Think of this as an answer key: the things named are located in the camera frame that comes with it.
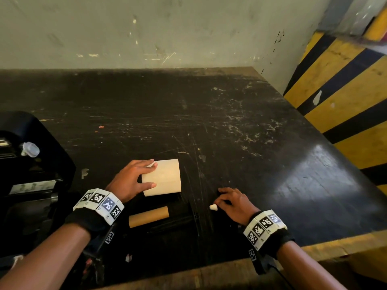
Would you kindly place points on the brown cardboard tube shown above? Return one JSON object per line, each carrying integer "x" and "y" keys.
{"x": 148, "y": 216}

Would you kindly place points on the person's left thumb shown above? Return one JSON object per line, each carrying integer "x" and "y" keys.
{"x": 147, "y": 186}

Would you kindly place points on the torn white paper bit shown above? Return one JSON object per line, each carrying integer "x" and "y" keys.
{"x": 128, "y": 258}

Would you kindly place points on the person's left hand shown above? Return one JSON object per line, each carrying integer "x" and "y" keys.
{"x": 124, "y": 184}

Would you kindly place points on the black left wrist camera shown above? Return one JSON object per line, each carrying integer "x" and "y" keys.
{"x": 101, "y": 241}

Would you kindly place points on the yellow black striped pillar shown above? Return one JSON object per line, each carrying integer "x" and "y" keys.
{"x": 341, "y": 96}

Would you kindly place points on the person's right forearm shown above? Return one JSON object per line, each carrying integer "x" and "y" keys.
{"x": 305, "y": 268}

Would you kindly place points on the small white paper scrap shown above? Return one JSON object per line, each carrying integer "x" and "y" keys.
{"x": 213, "y": 207}

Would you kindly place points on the white marker left wristband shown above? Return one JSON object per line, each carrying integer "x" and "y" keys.
{"x": 99, "y": 205}

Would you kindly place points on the black label printer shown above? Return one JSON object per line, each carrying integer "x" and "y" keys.
{"x": 33, "y": 178}

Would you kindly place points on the clear plastic cap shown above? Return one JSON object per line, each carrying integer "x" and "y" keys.
{"x": 30, "y": 149}

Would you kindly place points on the person's right thumb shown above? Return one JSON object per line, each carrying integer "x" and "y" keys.
{"x": 221, "y": 204}

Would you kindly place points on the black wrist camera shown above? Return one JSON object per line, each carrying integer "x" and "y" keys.
{"x": 101, "y": 241}
{"x": 260, "y": 262}

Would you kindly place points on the white marker right wristband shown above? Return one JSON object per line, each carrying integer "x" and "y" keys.
{"x": 264, "y": 228}

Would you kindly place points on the white marker wristband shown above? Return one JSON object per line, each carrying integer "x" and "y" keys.
{"x": 99, "y": 205}
{"x": 264, "y": 228}

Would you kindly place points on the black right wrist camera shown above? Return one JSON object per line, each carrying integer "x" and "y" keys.
{"x": 260, "y": 262}

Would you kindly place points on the person's left forearm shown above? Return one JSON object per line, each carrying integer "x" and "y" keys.
{"x": 45, "y": 259}

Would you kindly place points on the person's right hand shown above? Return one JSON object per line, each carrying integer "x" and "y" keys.
{"x": 240, "y": 208}

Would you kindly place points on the cream paper label roll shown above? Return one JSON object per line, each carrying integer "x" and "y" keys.
{"x": 163, "y": 178}

